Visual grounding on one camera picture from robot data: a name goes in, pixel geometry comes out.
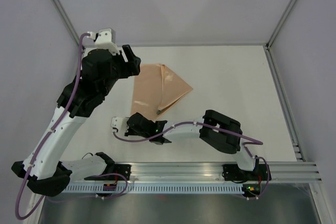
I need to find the peach cloth napkin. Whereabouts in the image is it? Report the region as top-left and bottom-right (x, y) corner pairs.
(131, 63), (193, 121)

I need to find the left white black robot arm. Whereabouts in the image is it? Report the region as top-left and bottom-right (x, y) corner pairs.
(12, 45), (141, 197)

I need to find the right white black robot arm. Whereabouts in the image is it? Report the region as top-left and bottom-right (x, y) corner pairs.
(123, 110), (262, 182)

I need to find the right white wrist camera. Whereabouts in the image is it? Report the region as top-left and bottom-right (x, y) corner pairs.
(111, 116), (129, 135)

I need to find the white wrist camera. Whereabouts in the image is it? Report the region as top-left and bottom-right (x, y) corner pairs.
(111, 116), (129, 135)
(94, 28), (119, 56)

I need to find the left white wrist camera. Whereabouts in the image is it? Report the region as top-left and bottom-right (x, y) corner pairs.
(94, 28), (119, 56)

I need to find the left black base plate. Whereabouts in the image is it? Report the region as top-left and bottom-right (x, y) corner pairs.
(84, 164), (131, 181)

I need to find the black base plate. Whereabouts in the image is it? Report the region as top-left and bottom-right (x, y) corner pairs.
(84, 164), (131, 181)
(222, 164), (271, 183)

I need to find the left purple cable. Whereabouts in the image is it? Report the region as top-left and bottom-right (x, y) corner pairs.
(15, 32), (129, 221)

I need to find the purple cable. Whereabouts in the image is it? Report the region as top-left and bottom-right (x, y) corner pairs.
(15, 32), (129, 221)
(112, 121), (271, 200)

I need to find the white slotted cable duct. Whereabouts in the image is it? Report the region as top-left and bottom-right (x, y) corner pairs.
(64, 183), (243, 194)

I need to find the left side aluminium rail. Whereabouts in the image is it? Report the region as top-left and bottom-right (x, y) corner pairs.
(51, 48), (85, 161)

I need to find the aluminium rail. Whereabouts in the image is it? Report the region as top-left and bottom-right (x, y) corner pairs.
(263, 44), (306, 162)
(51, 48), (85, 161)
(116, 162), (322, 184)

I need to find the left aluminium frame post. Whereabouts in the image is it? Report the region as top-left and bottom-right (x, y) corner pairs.
(50, 0), (80, 46)

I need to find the aluminium frame post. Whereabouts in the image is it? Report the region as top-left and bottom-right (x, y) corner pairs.
(50, 0), (80, 46)
(264, 0), (298, 51)

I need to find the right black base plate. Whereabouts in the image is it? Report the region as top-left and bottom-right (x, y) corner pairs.
(222, 164), (271, 183)

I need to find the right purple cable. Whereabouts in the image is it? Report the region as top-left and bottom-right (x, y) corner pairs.
(112, 121), (271, 200)

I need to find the front aluminium rail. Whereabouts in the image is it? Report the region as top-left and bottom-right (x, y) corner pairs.
(116, 162), (322, 184)

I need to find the right side aluminium rail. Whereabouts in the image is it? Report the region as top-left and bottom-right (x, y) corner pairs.
(263, 44), (306, 162)

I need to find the right aluminium frame post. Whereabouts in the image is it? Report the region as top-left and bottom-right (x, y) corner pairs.
(264, 0), (298, 51)

